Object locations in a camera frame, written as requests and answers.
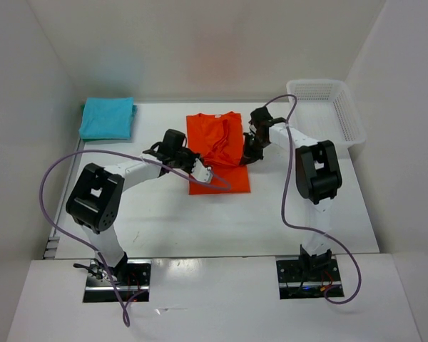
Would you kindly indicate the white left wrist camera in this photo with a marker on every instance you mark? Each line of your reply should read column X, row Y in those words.
column 201, row 173

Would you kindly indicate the orange t shirt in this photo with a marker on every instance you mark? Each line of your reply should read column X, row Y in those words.
column 219, row 141

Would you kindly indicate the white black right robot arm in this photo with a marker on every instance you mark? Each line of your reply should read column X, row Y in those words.
column 317, row 179

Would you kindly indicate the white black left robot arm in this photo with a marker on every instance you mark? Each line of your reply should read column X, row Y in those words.
column 94, row 202

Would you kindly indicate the light blue t shirt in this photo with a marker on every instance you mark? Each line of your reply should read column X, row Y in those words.
column 107, row 119

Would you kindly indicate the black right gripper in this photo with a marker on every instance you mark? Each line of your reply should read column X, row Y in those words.
column 250, row 156

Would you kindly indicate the white plastic basket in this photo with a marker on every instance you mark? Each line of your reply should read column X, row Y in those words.
column 326, row 111

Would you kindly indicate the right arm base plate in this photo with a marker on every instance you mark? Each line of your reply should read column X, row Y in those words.
column 293, row 284

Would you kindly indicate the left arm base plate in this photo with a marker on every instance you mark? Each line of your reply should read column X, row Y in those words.
column 134, row 286

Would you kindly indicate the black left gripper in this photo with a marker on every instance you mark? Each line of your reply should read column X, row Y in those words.
column 192, row 156

